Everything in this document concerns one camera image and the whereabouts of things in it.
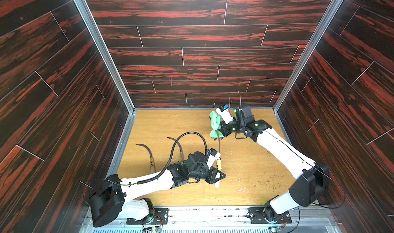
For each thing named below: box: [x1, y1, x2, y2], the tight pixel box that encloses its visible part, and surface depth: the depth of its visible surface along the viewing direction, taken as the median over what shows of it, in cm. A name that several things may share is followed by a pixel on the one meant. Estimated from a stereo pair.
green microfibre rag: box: [208, 110, 225, 139], surface depth 75 cm
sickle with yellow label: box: [214, 137, 222, 188], surface depth 70 cm
